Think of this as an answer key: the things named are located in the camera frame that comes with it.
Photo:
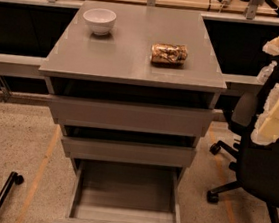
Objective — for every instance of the grey top drawer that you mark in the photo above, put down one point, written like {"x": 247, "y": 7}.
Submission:
{"x": 131, "y": 116}

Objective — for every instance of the black office chair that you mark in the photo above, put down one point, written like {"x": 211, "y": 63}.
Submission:
{"x": 256, "y": 167}

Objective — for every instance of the grey bottom drawer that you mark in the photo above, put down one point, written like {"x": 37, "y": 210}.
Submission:
{"x": 113, "y": 192}

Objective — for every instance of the grey drawer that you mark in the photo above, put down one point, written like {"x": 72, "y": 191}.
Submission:
{"x": 131, "y": 116}
{"x": 113, "y": 192}
{"x": 148, "y": 154}

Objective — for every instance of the grey middle drawer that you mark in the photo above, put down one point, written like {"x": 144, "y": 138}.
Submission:
{"x": 148, "y": 154}

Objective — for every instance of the white ceramic bowl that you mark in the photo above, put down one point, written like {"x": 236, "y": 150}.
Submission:
{"x": 100, "y": 21}

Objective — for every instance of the clear plastic bottle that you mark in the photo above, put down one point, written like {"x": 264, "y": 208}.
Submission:
{"x": 265, "y": 72}

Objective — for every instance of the grey drawer cabinet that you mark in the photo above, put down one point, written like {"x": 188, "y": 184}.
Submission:
{"x": 117, "y": 67}

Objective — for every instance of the long grey desk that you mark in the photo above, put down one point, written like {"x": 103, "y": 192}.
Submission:
{"x": 234, "y": 68}

